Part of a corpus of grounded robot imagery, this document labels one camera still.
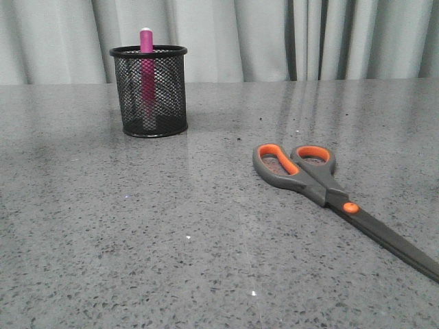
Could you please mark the grey curtain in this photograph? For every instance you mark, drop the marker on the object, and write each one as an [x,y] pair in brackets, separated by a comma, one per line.
[68,42]

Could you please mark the black mesh pen holder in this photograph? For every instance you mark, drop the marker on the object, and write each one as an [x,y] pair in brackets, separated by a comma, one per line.
[170,97]

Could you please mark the pink marker pen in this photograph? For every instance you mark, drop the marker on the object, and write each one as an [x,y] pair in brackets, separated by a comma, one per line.
[146,41]

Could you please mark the grey orange scissors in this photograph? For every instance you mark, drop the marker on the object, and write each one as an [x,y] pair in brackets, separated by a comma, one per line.
[308,170]

